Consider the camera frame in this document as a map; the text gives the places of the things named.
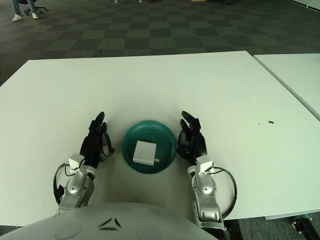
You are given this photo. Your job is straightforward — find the office chair base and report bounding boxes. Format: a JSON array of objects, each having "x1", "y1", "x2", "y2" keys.
[{"x1": 19, "y1": 0, "x2": 48, "y2": 16}]

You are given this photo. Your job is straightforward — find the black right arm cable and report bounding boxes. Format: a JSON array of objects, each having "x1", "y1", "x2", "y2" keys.
[{"x1": 213, "y1": 167, "x2": 238, "y2": 220}]

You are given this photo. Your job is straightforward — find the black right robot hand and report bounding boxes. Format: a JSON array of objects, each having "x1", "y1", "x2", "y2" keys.
[{"x1": 176, "y1": 110, "x2": 215, "y2": 176}]

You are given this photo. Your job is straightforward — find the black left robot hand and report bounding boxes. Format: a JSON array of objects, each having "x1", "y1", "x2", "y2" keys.
[{"x1": 67, "y1": 111, "x2": 116, "y2": 176}]

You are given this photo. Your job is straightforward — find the black table leg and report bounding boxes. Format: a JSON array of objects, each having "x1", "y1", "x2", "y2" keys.
[{"x1": 226, "y1": 219, "x2": 242, "y2": 240}]

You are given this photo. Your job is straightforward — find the grey robot torso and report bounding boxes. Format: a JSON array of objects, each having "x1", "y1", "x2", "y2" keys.
[{"x1": 0, "y1": 201, "x2": 219, "y2": 240}]

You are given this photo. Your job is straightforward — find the green plate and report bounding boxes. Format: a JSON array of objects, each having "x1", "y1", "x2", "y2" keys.
[{"x1": 121, "y1": 120, "x2": 178, "y2": 175}]

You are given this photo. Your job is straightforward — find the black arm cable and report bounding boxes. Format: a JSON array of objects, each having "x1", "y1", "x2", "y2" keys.
[
  {"x1": 213, "y1": 167, "x2": 238, "y2": 220},
  {"x1": 52, "y1": 162, "x2": 81, "y2": 206}
]

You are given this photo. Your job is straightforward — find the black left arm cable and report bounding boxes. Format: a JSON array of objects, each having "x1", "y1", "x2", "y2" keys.
[{"x1": 52, "y1": 162, "x2": 81, "y2": 206}]

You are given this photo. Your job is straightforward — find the seated person in jeans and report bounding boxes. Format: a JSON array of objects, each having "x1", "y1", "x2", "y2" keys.
[{"x1": 11, "y1": 0, "x2": 40, "y2": 22}]

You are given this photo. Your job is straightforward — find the white charger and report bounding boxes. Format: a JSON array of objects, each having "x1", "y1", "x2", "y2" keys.
[{"x1": 132, "y1": 140, "x2": 161, "y2": 166}]

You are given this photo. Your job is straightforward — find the white neighbouring table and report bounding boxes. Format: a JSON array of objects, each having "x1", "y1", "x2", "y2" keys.
[{"x1": 253, "y1": 53, "x2": 320, "y2": 121}]

